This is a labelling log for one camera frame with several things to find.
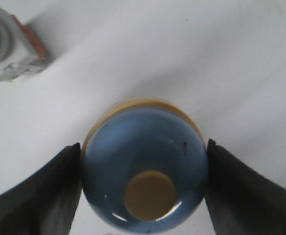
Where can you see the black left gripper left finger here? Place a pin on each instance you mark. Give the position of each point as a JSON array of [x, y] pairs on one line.
[[46, 202]]

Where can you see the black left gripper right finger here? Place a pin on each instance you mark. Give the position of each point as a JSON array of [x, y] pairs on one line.
[[241, 201]]

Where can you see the green pushbutton switch white body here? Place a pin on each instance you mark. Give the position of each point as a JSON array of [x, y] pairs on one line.
[[21, 53]]

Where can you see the blue desk bell cream base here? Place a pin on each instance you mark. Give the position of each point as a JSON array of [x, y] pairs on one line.
[[144, 166]]

